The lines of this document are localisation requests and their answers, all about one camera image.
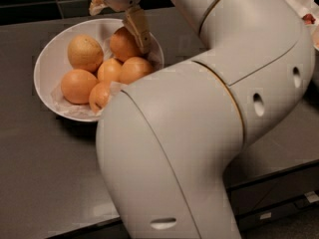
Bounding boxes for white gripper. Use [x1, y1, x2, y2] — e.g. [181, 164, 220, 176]
[89, 0, 151, 54]

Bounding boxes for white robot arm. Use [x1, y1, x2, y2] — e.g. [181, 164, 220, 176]
[97, 0, 315, 239]

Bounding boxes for white paper in bowl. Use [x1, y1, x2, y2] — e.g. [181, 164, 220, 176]
[49, 35, 164, 122]

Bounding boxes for white bowl with strawberries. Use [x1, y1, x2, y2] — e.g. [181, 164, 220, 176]
[311, 25, 319, 52]

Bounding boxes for yellowish orange top left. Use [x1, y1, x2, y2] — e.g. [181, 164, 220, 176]
[67, 34, 104, 73]

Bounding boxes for orange middle small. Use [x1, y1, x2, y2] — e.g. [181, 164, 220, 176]
[97, 58, 122, 83]

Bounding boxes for orange under paper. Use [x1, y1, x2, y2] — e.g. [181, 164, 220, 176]
[89, 82, 110, 114]

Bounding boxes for red strawberries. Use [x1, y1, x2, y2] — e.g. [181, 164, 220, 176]
[302, 13, 316, 25]

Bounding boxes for lower dark drawer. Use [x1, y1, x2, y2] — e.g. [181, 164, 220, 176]
[237, 191, 319, 239]

